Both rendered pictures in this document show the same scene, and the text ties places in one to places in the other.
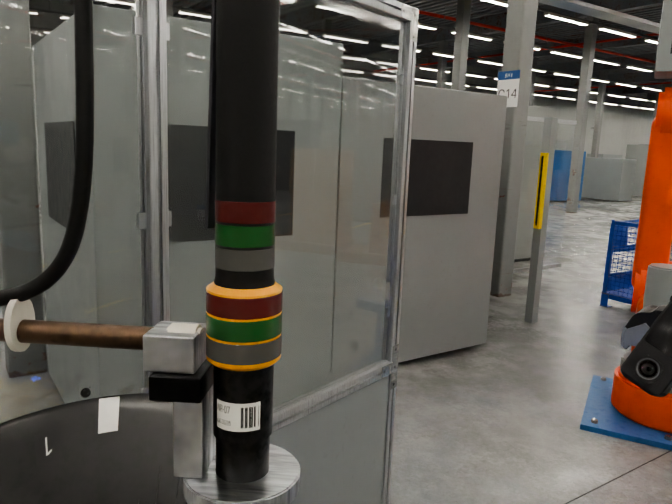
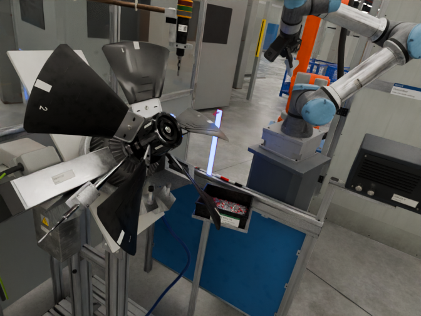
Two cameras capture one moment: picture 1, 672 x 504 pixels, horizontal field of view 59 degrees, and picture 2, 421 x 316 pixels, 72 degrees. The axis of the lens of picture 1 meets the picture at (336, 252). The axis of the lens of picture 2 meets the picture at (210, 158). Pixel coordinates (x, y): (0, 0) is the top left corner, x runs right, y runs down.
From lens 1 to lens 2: 0.63 m
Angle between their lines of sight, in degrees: 19
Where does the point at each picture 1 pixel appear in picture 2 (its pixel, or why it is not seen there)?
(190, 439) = (172, 32)
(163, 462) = (152, 56)
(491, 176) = (239, 27)
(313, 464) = not seen: hidden behind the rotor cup
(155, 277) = (115, 32)
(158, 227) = (116, 12)
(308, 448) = not seen: hidden behind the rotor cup
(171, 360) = (170, 14)
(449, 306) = (214, 87)
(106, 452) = (138, 52)
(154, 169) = not seen: outside the picture
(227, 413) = (180, 27)
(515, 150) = (251, 17)
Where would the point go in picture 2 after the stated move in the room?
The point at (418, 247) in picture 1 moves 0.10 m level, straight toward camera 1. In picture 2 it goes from (203, 57) to (203, 58)
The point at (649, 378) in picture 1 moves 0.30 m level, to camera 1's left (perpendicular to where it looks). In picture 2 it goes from (269, 56) to (195, 45)
